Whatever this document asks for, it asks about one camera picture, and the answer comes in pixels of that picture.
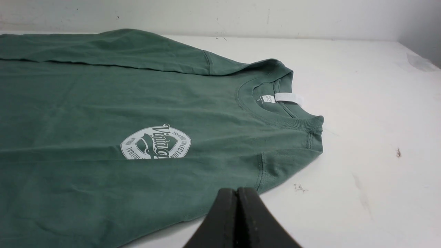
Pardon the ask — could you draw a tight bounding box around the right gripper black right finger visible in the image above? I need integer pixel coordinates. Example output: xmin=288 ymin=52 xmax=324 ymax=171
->
xmin=237 ymin=187 xmax=301 ymax=248

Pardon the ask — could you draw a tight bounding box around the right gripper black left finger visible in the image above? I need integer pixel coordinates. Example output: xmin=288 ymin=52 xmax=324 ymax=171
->
xmin=184 ymin=188 xmax=238 ymax=248

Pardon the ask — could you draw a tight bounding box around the green long-sleeve shirt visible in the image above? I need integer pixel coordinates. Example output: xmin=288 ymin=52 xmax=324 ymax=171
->
xmin=0 ymin=29 xmax=324 ymax=248

